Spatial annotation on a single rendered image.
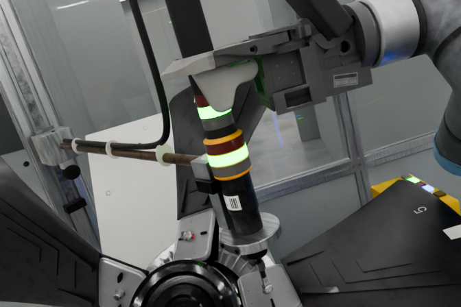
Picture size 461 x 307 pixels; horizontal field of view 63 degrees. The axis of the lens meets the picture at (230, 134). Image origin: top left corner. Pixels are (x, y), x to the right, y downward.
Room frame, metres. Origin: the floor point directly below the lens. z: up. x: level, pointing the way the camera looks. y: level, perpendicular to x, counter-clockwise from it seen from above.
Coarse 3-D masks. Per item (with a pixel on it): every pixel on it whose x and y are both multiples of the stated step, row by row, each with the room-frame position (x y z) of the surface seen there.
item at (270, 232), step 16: (192, 160) 0.42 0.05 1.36; (208, 160) 0.40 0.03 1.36; (208, 176) 0.40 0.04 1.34; (208, 192) 0.40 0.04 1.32; (224, 208) 0.40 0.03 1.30; (224, 224) 0.40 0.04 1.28; (272, 224) 0.38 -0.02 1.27; (224, 240) 0.38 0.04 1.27; (240, 240) 0.37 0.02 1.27; (256, 240) 0.36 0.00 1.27; (272, 240) 0.36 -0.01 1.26
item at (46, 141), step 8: (48, 128) 0.91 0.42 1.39; (56, 128) 0.90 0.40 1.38; (64, 128) 0.85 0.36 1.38; (72, 128) 0.86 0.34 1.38; (32, 136) 0.87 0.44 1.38; (40, 136) 0.83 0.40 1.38; (48, 136) 0.82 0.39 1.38; (56, 136) 0.83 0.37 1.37; (64, 136) 0.84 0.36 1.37; (72, 136) 0.85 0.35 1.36; (40, 144) 0.83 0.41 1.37; (48, 144) 0.82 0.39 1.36; (56, 144) 0.83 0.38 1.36; (40, 152) 0.86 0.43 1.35; (48, 152) 0.81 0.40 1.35; (56, 152) 0.82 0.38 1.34; (64, 152) 0.84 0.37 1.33; (72, 152) 0.84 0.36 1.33; (48, 160) 0.83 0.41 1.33; (56, 160) 0.82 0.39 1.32; (64, 160) 0.83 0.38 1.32
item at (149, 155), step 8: (64, 144) 0.81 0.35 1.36; (88, 152) 0.70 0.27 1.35; (96, 152) 0.67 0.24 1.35; (104, 152) 0.64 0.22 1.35; (112, 152) 0.61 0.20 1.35; (120, 152) 0.59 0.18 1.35; (128, 152) 0.57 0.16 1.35; (136, 152) 0.55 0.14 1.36; (144, 152) 0.53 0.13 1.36; (152, 152) 0.52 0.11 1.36; (152, 160) 0.51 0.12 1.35; (168, 160) 0.48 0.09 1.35; (176, 160) 0.46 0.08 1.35; (184, 160) 0.45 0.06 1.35
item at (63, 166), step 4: (68, 160) 0.84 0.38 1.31; (72, 160) 0.85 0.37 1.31; (60, 164) 0.85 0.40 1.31; (64, 164) 0.84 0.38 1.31; (68, 164) 0.84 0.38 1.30; (72, 164) 0.85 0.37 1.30; (60, 168) 0.86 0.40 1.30; (64, 168) 0.84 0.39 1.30; (68, 168) 0.83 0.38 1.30; (72, 168) 0.83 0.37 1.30; (76, 168) 0.84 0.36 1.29; (64, 172) 0.83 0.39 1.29; (68, 172) 0.83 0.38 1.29; (72, 172) 0.83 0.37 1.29; (76, 172) 0.83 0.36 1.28; (80, 172) 0.85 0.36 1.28; (64, 176) 0.83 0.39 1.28; (68, 176) 0.83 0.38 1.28; (72, 176) 0.83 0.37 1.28; (76, 176) 0.83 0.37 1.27
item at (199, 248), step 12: (192, 216) 0.46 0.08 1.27; (204, 216) 0.44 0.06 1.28; (180, 228) 0.47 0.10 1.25; (192, 228) 0.45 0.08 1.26; (204, 228) 0.43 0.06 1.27; (192, 240) 0.44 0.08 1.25; (204, 240) 0.41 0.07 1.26; (180, 252) 0.44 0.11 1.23; (192, 252) 0.42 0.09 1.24; (204, 252) 0.40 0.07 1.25
